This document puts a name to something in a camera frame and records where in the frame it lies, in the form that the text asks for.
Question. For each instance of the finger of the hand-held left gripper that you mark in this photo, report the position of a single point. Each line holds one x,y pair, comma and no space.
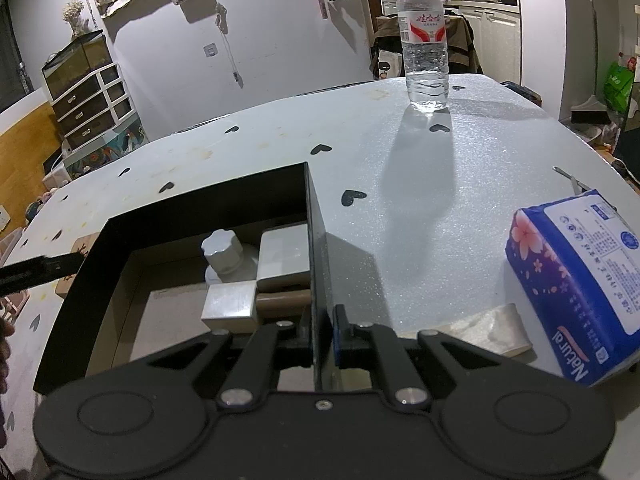
40,267

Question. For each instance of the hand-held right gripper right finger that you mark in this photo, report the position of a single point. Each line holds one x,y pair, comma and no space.
340,330

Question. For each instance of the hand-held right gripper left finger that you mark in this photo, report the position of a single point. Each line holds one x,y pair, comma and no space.
295,337

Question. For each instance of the oval wooden piece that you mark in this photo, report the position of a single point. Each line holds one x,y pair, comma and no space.
280,304

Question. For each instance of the carved wooden block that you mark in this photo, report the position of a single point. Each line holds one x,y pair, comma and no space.
82,245

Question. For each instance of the white cube adapter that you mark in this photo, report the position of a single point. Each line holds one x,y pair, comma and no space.
227,305

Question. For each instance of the white charger plug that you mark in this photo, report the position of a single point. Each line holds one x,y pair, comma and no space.
282,255

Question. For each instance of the white round lid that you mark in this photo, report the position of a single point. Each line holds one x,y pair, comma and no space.
222,250

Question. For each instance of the black cardboard box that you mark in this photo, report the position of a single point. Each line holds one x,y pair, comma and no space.
200,195

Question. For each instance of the floral printed cabinet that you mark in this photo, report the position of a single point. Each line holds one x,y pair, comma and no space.
110,145

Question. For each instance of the beige cloth piece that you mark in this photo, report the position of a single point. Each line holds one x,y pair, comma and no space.
495,327

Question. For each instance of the white drawer cabinet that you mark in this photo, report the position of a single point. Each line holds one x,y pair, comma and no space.
85,105

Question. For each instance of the white heart-print table mat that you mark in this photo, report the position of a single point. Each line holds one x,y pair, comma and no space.
450,185

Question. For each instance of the glass fish tank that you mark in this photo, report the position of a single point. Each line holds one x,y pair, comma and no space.
75,65

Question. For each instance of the blue tissue pack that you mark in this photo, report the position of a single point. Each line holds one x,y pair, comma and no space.
575,280

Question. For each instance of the dried flower bunch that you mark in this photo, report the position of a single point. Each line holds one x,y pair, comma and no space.
74,12

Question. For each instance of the white tote bag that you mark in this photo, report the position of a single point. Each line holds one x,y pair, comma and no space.
389,65

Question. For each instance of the clear water bottle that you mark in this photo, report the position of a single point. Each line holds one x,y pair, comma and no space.
422,60

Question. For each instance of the chair with brown coat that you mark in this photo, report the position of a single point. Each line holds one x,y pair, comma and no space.
465,40

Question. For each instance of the green shopping bag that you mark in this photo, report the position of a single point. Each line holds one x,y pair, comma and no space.
620,85

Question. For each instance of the small wall socket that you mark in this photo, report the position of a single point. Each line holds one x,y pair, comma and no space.
211,50

